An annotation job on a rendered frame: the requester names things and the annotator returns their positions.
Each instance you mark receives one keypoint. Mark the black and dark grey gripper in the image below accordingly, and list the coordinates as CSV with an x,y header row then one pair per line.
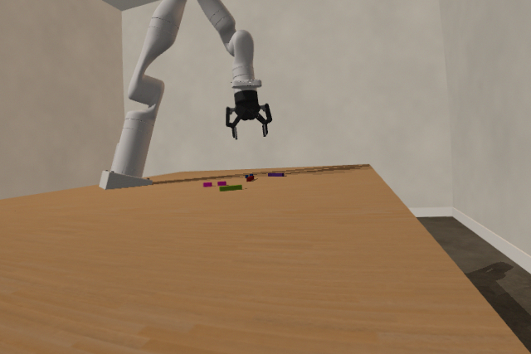
x,y
247,107

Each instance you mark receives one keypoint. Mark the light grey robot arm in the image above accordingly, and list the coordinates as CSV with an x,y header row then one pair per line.
x,y
132,150

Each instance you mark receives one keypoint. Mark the lime green rod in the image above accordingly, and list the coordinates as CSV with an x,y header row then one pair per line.
x,y
230,188

